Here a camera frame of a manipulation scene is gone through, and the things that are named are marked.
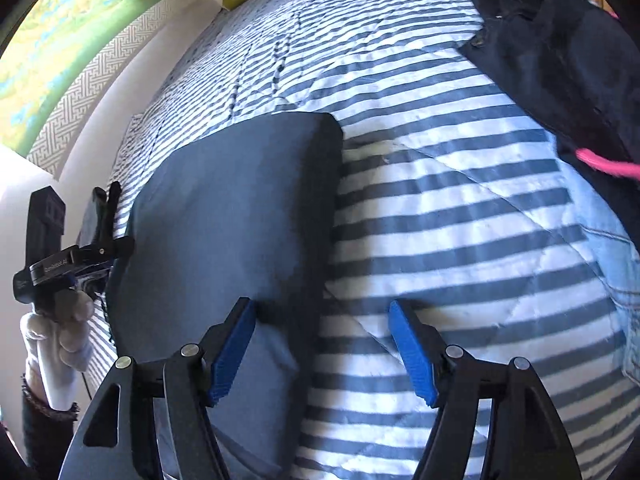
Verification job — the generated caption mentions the dark navy blue pants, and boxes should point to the dark navy blue pants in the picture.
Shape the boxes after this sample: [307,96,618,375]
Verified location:
[106,112,343,479]

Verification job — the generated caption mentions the black forearm sleeve left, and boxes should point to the black forearm sleeve left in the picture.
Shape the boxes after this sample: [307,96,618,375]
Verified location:
[22,376,79,480]

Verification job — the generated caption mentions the white gloved left hand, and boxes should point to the white gloved left hand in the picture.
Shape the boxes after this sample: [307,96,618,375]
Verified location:
[20,289,94,412]

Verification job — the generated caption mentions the folded dark grey pants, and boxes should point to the folded dark grey pants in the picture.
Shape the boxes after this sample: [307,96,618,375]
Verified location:
[73,181,122,263]

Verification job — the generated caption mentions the light blue denim jeans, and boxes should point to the light blue denim jeans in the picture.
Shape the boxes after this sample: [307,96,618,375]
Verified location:
[559,159,639,385]

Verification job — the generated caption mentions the blue white striped bedspread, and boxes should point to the blue white striped bedspread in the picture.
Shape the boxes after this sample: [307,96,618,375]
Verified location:
[112,0,639,479]

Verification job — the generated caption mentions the black jacket pink stripe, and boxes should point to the black jacket pink stripe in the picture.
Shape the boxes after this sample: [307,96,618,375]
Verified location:
[459,0,639,179]

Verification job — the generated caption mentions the landscape wall hanging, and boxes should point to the landscape wall hanging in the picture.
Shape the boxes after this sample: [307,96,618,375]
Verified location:
[0,0,222,181]

